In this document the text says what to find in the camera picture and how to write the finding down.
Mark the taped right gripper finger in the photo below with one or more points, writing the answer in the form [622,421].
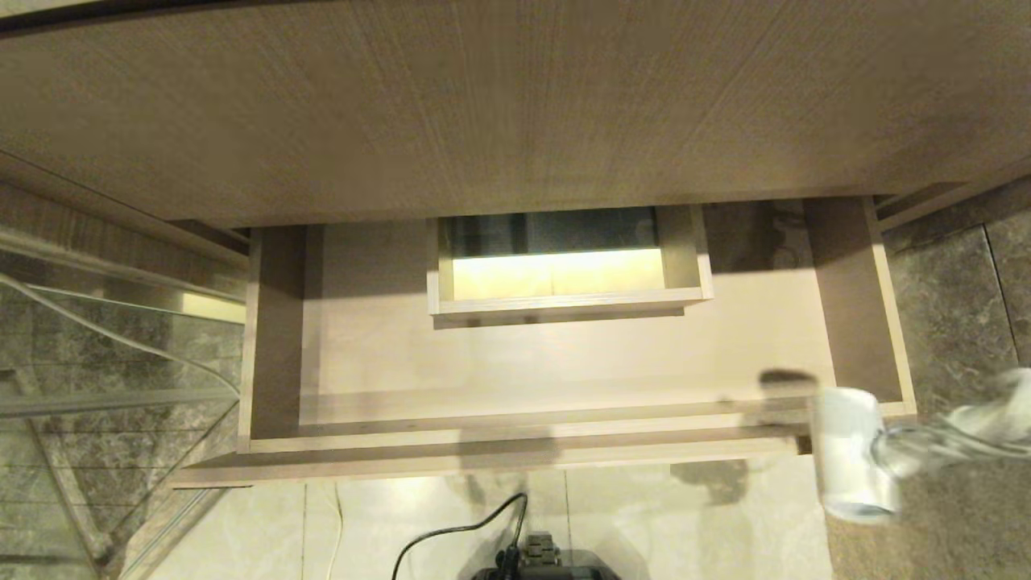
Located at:
[1013,395]

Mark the white hair dryer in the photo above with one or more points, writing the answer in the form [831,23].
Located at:
[850,451]

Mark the beige wooden drawer front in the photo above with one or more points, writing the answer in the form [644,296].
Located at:
[564,362]

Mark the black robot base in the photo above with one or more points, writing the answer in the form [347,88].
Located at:
[548,564]

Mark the beige wooden vanity cabinet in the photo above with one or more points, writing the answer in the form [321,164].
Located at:
[483,97]

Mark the framed glass shower door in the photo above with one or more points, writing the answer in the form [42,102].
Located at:
[80,443]

